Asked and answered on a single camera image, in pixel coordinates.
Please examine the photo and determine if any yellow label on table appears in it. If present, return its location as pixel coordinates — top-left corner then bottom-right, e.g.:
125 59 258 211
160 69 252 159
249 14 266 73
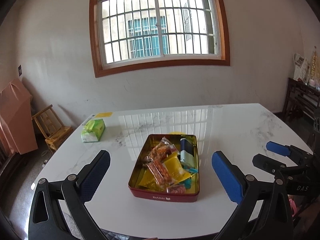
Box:
95 112 113 118

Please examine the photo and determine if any red clear snack packet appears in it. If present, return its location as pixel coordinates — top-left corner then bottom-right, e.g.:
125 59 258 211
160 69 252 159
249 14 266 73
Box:
144 137 180 163

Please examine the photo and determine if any small pink candy packet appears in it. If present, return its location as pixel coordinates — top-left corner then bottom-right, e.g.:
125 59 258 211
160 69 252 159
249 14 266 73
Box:
166 184 186 194

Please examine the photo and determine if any red and gold tin box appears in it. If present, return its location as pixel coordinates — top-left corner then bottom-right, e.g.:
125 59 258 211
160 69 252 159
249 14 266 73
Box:
128 134 200 203

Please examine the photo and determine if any orange fried twist packet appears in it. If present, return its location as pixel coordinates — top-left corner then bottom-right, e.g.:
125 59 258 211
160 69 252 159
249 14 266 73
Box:
146 160 174 186

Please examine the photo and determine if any yellow foil snack bag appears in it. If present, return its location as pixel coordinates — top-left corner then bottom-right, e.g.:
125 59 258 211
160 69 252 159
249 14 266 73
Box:
162 153 190 184

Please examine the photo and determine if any small wooden chair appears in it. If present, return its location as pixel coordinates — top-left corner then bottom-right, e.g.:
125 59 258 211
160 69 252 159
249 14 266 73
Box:
31 105 73 153

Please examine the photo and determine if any dark wooden side table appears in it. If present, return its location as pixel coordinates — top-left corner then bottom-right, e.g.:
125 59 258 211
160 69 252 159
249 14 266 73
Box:
281 77 319 121

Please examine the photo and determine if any wood framed window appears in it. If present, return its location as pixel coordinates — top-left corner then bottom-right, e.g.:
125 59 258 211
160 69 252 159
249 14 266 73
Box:
89 0 230 77

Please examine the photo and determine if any green tissue pack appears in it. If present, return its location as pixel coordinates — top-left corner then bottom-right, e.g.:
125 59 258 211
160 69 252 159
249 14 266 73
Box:
81 119 105 142

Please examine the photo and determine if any dark blue snack packet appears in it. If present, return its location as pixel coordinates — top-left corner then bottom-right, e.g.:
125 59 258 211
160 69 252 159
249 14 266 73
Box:
180 138 194 156

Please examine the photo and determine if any pink covered cabinet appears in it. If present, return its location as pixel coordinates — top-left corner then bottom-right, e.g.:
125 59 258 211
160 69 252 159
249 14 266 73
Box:
1 78 38 156

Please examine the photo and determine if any newspaper stack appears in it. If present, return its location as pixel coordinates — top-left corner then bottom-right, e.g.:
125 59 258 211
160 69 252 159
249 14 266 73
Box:
293 53 309 82

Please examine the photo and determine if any teal snack packet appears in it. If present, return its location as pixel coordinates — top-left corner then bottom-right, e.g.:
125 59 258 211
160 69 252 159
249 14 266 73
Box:
182 166 199 189

